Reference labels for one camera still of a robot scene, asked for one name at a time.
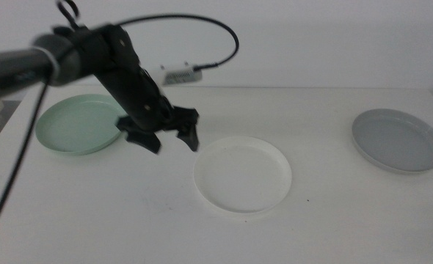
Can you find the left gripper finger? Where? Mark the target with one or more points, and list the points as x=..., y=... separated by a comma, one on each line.
x=188, y=124
x=143, y=138

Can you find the pale green shallow bowl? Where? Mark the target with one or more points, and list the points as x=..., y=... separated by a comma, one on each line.
x=75, y=124

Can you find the white shallow bowl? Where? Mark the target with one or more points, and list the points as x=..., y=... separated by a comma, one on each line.
x=243, y=176

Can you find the grey shallow bowl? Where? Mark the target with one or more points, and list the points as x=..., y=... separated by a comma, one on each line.
x=398, y=141

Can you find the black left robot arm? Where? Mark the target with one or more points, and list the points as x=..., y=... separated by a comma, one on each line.
x=14, y=69

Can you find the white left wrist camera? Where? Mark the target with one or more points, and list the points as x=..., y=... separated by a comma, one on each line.
x=181, y=76

